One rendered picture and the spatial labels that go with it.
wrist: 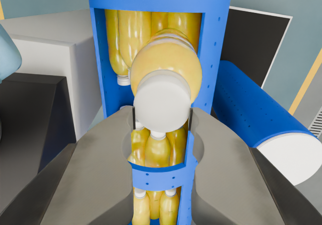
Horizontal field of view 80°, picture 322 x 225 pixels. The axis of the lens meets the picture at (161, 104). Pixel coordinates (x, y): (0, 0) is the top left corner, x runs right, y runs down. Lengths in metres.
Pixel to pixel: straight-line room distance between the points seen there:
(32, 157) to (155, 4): 0.34
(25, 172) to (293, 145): 0.77
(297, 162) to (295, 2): 1.24
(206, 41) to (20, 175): 0.40
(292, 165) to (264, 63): 0.94
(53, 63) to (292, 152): 0.79
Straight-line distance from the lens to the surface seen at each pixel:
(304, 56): 1.98
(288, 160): 0.86
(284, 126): 0.81
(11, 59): 0.29
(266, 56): 1.64
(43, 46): 0.48
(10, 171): 0.45
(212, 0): 0.36
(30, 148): 0.43
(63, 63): 0.47
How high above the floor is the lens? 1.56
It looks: 62 degrees down
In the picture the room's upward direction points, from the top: 180 degrees clockwise
